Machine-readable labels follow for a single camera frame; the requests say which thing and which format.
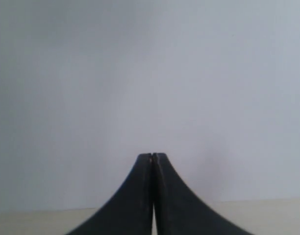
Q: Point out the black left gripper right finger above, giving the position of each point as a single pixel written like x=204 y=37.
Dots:
x=178 y=211

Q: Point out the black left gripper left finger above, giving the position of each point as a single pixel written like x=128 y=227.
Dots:
x=130 y=210

